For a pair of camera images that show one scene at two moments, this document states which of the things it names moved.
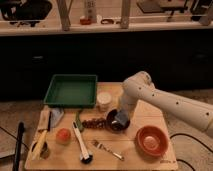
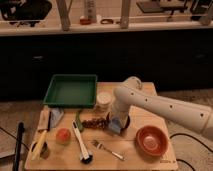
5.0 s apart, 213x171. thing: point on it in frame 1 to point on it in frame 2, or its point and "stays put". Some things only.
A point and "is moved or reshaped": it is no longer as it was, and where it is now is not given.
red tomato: (62, 136) stays put
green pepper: (79, 121) stays put
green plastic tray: (72, 91) stays put
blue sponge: (123, 117) is moved or reshaped
